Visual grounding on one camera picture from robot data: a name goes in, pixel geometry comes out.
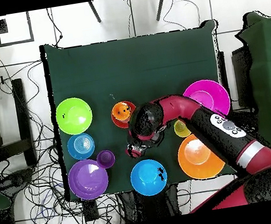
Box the deep blue bowl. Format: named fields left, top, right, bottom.
left=127, top=156, right=171, bottom=199

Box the small red-orange bowl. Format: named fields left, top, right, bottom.
left=109, top=98, right=140, bottom=131

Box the orange cup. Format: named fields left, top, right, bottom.
left=110, top=100, right=133, bottom=123

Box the purple cup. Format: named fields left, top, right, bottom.
left=95, top=148, right=118, bottom=170

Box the yellow cup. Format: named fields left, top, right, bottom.
left=172, top=118, right=193, bottom=139

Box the purple bowl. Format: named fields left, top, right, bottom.
left=65, top=156, right=112, bottom=203

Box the shallow blue bowl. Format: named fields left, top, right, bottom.
left=65, top=131, right=97, bottom=163

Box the large yellow-orange bowl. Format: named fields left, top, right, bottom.
left=174, top=129, right=228, bottom=183

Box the lime green bowl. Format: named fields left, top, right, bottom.
left=53, top=95, right=96, bottom=138

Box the black power box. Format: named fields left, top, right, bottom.
left=81, top=199, right=100, bottom=222

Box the dark green table cloth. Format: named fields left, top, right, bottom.
left=39, top=17, right=240, bottom=202

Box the pink bowl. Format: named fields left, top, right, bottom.
left=180, top=76, right=233, bottom=122

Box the black bench stand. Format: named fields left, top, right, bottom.
left=0, top=77, right=39, bottom=172

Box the dark grey round base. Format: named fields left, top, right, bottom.
left=0, top=167, right=38, bottom=200

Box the black box stand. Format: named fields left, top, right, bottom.
left=229, top=45, right=258, bottom=109

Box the black tripod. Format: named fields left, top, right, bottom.
left=87, top=0, right=172, bottom=32

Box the tangle of black cables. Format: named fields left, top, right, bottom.
left=0, top=51, right=123, bottom=224

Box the black cable with plug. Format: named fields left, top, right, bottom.
left=45, top=6, right=65, bottom=49

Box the black square frame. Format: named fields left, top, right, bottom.
left=0, top=11, right=35, bottom=47

